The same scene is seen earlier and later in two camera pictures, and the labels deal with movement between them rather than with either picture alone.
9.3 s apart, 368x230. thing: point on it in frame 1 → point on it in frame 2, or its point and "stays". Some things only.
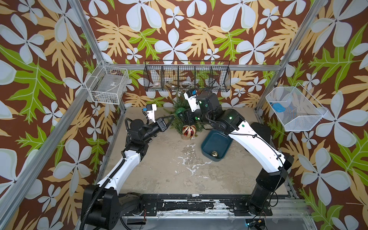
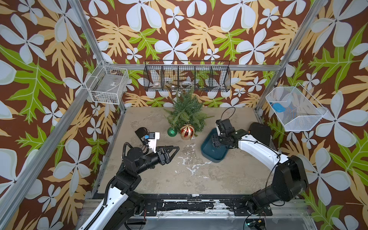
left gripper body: [159, 125] → [161, 159]
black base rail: [189, 205] stays
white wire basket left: [108, 84] stays
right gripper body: [193, 118] → [219, 140]
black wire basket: [211, 76] stays
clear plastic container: [296, 109] stays
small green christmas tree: [180, 102] stays
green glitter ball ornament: [180, 110] → [172, 132]
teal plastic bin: [217, 141] stays
